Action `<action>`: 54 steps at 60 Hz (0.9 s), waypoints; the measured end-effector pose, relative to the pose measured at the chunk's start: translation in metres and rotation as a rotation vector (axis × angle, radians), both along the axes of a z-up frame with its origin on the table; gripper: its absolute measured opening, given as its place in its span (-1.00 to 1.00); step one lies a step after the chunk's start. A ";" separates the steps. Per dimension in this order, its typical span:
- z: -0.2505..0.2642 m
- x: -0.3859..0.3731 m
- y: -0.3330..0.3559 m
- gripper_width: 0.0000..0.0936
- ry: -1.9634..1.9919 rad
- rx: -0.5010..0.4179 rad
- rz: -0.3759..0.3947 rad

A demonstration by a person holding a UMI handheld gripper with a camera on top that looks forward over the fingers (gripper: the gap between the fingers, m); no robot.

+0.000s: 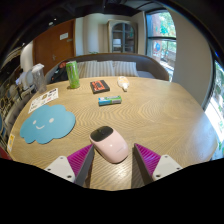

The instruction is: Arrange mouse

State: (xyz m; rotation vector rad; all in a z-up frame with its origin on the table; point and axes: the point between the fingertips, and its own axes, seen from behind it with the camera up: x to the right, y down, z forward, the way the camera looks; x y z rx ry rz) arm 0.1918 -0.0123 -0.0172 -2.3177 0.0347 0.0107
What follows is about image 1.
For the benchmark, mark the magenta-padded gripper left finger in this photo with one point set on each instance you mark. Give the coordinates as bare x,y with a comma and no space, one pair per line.
62,166

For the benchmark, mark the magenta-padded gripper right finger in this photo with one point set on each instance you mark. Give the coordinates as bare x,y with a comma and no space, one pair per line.
164,166

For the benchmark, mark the pink and black computer mouse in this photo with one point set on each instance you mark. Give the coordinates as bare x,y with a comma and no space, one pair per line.
111,146

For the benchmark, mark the blue cloud-shaped mouse pad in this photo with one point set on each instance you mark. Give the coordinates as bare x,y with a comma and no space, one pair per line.
46,125

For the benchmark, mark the small yellow sticker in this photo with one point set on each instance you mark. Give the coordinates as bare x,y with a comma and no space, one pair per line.
10,142

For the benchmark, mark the white sticker sheet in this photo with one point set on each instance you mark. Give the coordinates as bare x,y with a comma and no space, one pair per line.
43,99

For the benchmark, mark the grey tufted chair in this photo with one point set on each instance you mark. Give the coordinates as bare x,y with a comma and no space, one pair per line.
15,115

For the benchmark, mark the black-framed window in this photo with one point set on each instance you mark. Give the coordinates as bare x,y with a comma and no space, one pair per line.
161,40
216,110

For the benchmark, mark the small green and blue pack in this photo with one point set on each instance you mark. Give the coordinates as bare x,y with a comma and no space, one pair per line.
110,100

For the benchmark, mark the black box with orange print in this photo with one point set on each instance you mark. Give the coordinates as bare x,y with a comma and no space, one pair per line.
99,86

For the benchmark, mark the group of white chairs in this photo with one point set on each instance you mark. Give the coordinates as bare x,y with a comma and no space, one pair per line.
13,91

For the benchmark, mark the green drink can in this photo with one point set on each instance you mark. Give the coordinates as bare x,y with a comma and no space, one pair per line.
73,75

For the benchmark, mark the white squeeze tube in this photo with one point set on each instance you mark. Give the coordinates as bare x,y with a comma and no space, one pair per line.
123,82

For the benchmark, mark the black backpack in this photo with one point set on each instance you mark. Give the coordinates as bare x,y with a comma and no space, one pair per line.
60,72

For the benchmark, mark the striped cushion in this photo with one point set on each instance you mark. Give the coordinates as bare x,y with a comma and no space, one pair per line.
126,68
87,69
106,68

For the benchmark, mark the brown curved sofa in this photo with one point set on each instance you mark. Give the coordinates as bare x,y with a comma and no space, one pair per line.
150,65

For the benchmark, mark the brown wooden door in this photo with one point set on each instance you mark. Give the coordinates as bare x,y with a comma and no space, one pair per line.
53,50

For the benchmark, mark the white door sign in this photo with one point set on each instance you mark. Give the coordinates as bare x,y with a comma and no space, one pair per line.
64,36

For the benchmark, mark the glass-door cabinet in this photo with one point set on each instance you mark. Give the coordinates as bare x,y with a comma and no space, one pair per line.
123,36

